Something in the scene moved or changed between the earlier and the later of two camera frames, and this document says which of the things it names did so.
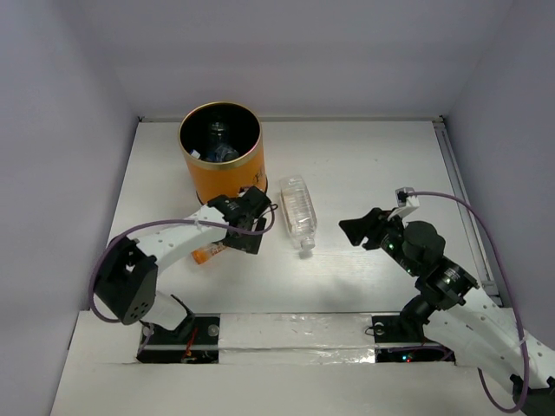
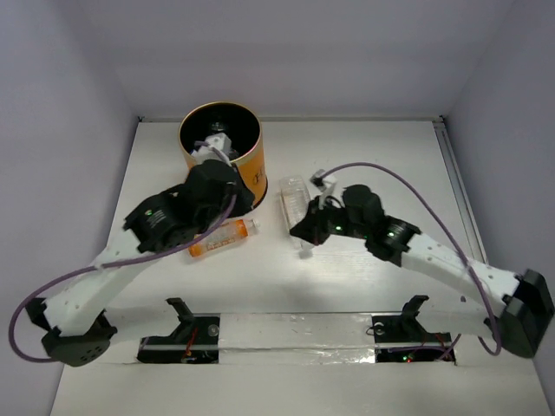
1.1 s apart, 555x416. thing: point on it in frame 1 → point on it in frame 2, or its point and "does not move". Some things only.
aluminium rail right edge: (466, 211) does not move
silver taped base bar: (292, 338) does not move
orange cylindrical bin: (222, 143) does not move
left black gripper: (250, 221) → (236, 191)
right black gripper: (369, 224) → (310, 228)
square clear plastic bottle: (299, 211) does not move
